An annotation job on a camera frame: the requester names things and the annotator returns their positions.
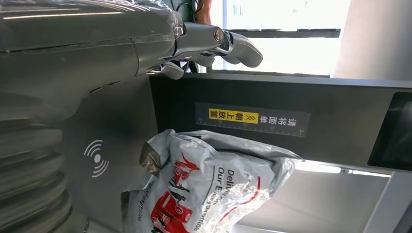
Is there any white plastic mailer package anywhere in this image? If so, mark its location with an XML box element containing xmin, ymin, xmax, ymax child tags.
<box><xmin>120</xmin><ymin>129</ymin><xmax>303</xmax><ymax>233</ymax></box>

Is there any dark device screen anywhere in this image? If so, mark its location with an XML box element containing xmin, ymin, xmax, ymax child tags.
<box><xmin>368</xmin><ymin>92</ymin><xmax>412</xmax><ymax>171</ymax></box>

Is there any person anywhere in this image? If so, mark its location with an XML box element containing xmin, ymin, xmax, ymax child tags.
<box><xmin>194</xmin><ymin>0</ymin><xmax>213</xmax><ymax>26</ymax></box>

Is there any yellow black ruler label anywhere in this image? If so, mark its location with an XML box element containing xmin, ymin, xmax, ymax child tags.
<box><xmin>194</xmin><ymin>102</ymin><xmax>311</xmax><ymax>138</ymax></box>

